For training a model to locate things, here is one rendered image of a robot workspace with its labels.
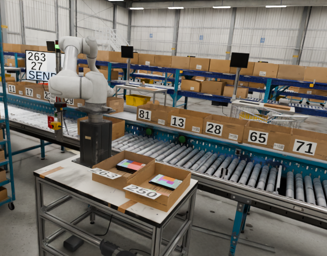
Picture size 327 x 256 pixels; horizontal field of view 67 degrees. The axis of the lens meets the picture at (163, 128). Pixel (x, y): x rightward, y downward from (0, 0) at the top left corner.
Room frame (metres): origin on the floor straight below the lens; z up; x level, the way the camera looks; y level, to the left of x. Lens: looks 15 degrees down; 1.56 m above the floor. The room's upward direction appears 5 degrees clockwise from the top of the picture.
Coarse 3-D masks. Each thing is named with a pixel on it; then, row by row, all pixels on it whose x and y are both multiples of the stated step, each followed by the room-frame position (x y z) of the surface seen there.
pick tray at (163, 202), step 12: (156, 168) 1.64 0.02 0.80; (168, 168) 1.61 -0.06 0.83; (132, 180) 1.37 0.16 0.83; (144, 180) 1.51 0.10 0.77; (132, 192) 1.29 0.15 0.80; (168, 192) 1.40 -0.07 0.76; (180, 192) 1.36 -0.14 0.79; (144, 204) 1.25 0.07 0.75; (156, 204) 1.22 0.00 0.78; (168, 204) 1.20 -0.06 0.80
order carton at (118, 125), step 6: (78, 120) 2.41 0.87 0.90; (114, 120) 2.57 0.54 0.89; (120, 120) 2.54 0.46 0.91; (78, 126) 2.41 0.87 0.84; (114, 126) 2.35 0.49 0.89; (120, 126) 2.44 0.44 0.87; (78, 132) 2.41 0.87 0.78; (114, 132) 2.35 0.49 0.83; (120, 132) 2.45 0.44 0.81; (114, 138) 2.35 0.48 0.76
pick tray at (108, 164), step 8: (120, 152) 1.78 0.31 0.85; (128, 152) 1.81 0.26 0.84; (104, 160) 1.60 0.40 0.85; (112, 160) 1.68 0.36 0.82; (120, 160) 1.78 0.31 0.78; (136, 160) 1.78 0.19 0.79; (144, 160) 1.75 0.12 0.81; (152, 160) 1.72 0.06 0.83; (104, 168) 1.60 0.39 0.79; (112, 168) 1.67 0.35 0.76; (144, 168) 1.56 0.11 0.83; (96, 176) 1.47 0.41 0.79; (120, 176) 1.39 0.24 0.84; (128, 176) 1.39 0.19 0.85; (112, 184) 1.41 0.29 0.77; (120, 184) 1.39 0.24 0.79
